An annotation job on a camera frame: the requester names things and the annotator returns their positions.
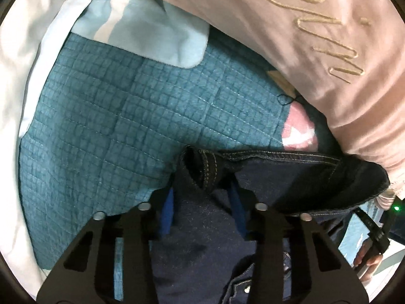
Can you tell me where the white pillow with smiley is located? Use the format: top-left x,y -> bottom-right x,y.
1,0 -> 91,298

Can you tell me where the light blue striped sheet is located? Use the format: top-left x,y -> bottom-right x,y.
71,0 -> 210,69

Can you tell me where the teal quilted bedspread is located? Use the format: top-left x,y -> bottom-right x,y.
18,26 -> 343,301

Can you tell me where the dark denim jacket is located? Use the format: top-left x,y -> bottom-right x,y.
150,146 -> 389,303

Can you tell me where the pink quilted duvet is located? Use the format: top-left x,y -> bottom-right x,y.
164,0 -> 404,194

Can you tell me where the person's right hand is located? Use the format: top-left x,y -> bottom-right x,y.
353,239 -> 383,283

